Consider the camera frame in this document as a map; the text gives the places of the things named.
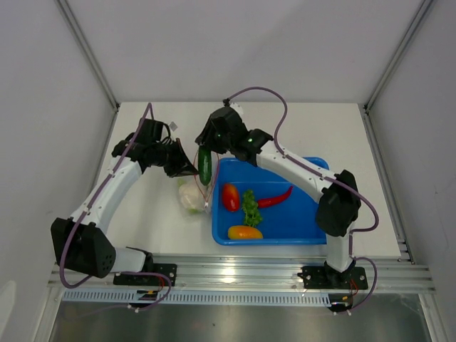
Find green cucumber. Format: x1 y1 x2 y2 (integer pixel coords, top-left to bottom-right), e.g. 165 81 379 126
197 146 212 186

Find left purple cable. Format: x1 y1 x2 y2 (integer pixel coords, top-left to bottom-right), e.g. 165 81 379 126
58 102 172 314

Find yellow mango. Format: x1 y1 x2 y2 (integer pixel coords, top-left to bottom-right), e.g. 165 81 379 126
227 225 263 240

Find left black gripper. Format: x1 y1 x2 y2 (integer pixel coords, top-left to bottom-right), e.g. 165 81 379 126
152 138 198 178

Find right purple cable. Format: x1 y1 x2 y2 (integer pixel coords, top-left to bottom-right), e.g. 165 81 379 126
222 85 380 314

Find green grape bunch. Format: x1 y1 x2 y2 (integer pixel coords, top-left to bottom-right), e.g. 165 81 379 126
242 190 263 227

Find red tomato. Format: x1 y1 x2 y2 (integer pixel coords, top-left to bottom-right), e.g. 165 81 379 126
222 183 240 212

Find white cauliflower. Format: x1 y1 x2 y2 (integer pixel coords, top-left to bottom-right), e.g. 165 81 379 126
178 182 207 212

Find white slotted cable duct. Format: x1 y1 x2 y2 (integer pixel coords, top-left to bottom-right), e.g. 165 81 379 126
63 289 331 307

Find red chili pepper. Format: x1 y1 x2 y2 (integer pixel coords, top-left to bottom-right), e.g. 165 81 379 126
257 186 294 209

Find blue plastic bin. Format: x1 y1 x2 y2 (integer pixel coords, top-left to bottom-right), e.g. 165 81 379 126
212 157 326 247

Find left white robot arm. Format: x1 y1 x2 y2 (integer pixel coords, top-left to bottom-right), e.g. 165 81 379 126
51 119 197 285

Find clear zip bag orange zipper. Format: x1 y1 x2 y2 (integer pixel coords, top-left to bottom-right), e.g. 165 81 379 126
177 154 220 214

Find purple cable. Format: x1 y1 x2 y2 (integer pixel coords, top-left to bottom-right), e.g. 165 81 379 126
58 102 172 314
222 85 380 314

